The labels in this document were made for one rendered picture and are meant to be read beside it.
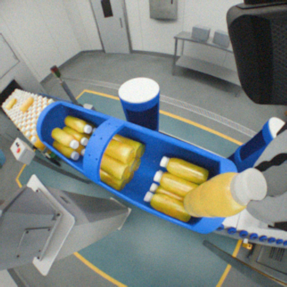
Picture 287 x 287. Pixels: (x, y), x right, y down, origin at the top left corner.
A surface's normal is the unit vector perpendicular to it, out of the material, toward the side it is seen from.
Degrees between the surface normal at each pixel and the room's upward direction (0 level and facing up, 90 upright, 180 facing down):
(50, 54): 90
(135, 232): 0
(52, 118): 90
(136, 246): 0
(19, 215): 90
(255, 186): 6
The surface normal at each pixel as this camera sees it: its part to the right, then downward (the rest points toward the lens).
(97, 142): -0.17, -0.31
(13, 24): 0.88, 0.38
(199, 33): -0.50, 0.79
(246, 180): -0.01, -0.52
